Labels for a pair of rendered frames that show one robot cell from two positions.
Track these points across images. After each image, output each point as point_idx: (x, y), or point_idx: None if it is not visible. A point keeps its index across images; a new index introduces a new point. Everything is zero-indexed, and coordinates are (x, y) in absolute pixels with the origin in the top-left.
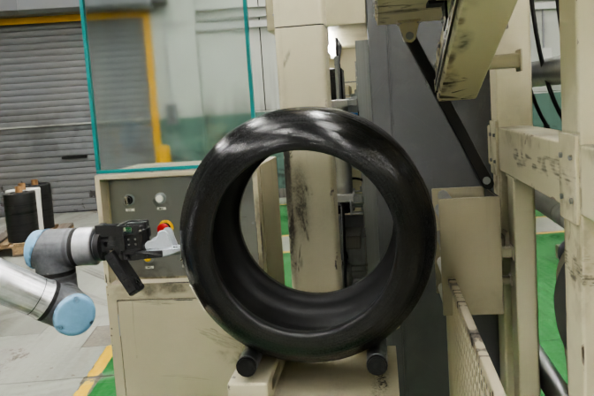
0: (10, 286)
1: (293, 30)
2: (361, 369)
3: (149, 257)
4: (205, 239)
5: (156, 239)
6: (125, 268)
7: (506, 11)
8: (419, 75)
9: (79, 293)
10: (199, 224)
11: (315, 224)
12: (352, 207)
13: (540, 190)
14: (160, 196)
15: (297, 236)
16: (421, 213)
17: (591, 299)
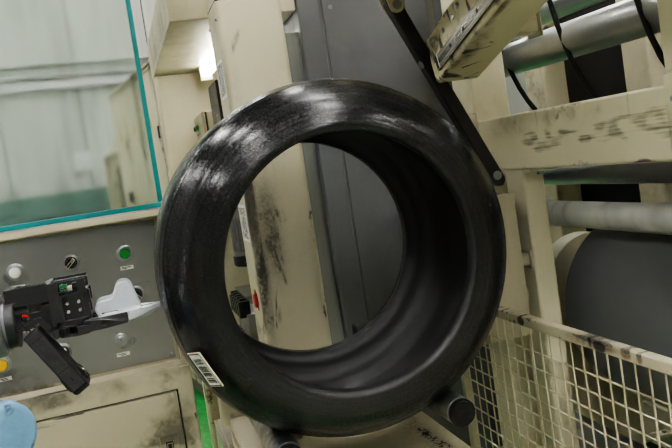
0: None
1: (241, 3)
2: (398, 436)
3: (109, 325)
4: (217, 275)
5: (113, 297)
6: (61, 352)
7: None
8: (364, 73)
9: (9, 400)
10: (205, 254)
11: (293, 259)
12: None
13: (605, 161)
14: (16, 269)
15: (271, 280)
16: (493, 201)
17: None
